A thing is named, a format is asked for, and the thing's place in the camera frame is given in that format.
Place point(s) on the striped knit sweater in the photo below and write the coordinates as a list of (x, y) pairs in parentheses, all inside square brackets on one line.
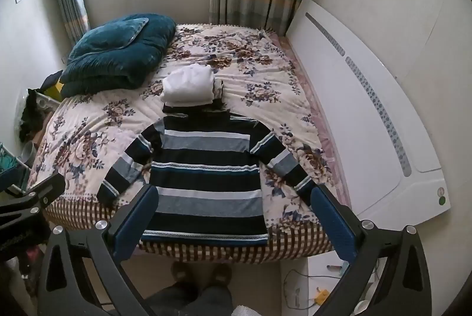
[(206, 183)]

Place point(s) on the dark clothing pile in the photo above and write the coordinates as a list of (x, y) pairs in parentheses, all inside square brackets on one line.
[(31, 113)]

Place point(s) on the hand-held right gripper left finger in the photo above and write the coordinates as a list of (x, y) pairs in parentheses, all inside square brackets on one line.
[(136, 224)]

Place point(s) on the teal folded quilt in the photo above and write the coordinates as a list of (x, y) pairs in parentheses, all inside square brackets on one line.
[(118, 50)]

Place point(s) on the person's right leg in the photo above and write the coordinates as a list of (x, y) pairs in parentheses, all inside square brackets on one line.
[(217, 301)]

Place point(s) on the bed with floral sheet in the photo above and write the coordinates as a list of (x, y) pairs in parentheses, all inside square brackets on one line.
[(258, 72)]

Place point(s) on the small yellow box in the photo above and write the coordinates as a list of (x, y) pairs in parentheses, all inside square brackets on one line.
[(319, 297)]

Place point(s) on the white headboard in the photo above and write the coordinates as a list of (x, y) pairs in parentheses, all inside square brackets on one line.
[(354, 109)]

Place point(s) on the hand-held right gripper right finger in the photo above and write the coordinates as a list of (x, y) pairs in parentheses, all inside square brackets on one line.
[(332, 227)]

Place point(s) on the person's right shoe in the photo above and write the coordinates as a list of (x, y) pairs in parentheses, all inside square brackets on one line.
[(221, 273)]

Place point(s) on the white bedside cabinet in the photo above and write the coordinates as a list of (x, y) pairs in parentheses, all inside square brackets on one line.
[(317, 264)]

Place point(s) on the white folded garment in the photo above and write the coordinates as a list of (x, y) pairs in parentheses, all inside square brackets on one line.
[(188, 84)]

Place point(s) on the person's shoe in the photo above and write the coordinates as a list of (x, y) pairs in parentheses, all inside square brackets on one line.
[(182, 271), (221, 273)]

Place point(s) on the person's left shoe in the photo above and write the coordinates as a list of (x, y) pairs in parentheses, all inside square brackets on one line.
[(182, 271)]

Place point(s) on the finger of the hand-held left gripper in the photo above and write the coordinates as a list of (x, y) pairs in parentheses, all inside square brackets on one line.
[(22, 236), (44, 192)]

